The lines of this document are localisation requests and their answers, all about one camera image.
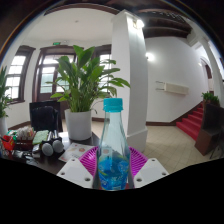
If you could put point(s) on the printed magazine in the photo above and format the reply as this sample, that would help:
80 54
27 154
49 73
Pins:
75 151

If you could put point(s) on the green cloth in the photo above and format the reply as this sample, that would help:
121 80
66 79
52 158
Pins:
40 136

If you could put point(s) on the green exit sign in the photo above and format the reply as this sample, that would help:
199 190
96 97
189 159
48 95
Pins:
56 43

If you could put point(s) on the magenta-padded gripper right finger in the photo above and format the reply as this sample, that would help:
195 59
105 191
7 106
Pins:
151 170

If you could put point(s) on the dark wooden double door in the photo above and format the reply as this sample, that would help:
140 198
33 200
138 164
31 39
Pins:
41 95

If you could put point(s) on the brown box with white items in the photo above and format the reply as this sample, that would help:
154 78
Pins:
24 140

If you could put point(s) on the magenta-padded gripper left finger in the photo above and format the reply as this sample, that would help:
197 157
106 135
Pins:
75 171

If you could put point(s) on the dark wooden stair post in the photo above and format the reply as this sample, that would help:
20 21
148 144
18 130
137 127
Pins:
210 130

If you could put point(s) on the red box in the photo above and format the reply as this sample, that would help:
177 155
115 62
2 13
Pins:
7 143

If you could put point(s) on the dark-framed window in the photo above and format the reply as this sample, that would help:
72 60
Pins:
106 58
15 76

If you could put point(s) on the white wall heater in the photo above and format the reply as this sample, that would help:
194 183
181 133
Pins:
175 88

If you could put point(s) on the clear blue-capped drink bottle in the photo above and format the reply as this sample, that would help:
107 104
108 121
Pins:
113 163

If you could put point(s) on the small green plant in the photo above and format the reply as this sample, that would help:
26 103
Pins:
210 97

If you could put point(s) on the grey round microphone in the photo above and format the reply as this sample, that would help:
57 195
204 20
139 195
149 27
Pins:
58 146
47 149

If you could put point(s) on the black chair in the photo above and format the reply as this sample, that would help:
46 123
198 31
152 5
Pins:
45 118

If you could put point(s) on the red carpeted staircase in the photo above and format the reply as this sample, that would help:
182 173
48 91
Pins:
191 123

